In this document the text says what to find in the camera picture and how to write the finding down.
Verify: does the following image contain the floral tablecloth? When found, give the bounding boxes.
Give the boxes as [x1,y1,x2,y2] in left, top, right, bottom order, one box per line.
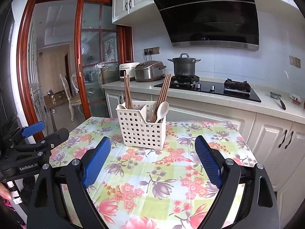
[46,116,259,229]

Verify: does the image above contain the red wooden door frame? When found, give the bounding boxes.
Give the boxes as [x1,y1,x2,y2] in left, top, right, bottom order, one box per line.
[17,0,113,141]

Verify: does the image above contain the black range hood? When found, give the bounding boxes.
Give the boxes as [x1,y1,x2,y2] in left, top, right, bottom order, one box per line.
[151,0,260,51]

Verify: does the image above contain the red wooden sliding glass door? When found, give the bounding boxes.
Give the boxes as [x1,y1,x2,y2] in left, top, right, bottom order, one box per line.
[75,0,134,118]

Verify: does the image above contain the pile of cardboard boxes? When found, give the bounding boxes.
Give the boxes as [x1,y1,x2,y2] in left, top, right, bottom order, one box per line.
[43,89,66,105]

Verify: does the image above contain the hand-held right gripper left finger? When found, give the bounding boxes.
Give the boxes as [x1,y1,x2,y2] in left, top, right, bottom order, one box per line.
[27,136,112,229]

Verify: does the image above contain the black glass gas cooktop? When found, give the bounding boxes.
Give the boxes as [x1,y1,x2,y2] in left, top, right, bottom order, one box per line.
[154,75,262,102]

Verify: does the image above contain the pink black knitted garment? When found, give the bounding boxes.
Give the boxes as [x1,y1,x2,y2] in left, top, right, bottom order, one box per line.
[0,197,26,229]

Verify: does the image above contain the small gold wall outlet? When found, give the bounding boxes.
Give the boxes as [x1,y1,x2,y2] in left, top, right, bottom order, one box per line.
[289,55,301,67]

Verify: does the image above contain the white carved dining chair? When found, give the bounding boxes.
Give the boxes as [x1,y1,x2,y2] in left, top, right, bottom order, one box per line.
[71,73,80,93]
[59,73,83,122]

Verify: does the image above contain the white base cabinets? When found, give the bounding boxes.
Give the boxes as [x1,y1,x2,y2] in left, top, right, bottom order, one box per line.
[102,88,305,220]

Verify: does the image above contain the white plastic utensil basket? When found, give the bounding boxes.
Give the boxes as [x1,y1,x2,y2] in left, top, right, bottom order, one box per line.
[116,101,166,150]

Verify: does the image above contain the steel rice cooker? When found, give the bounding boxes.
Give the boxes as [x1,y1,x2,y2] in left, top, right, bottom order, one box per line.
[134,60,167,83]

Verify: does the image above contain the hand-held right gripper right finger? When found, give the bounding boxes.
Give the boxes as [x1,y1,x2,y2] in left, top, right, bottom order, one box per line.
[194,135,280,229]

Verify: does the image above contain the white small cooker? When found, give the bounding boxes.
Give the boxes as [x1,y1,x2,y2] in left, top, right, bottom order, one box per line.
[119,61,140,79]

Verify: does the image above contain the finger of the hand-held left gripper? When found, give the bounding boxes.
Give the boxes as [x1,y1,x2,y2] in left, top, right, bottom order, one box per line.
[2,121,46,149]
[7,127,70,159]

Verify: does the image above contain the steel ladle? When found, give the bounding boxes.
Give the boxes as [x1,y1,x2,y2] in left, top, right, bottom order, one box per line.
[270,92,286,110]

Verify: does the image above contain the dark grey stock pot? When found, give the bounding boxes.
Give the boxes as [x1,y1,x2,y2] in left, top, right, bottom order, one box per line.
[167,53,201,77]

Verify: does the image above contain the person's left hand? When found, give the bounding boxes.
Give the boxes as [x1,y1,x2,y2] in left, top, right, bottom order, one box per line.
[0,182,12,201]

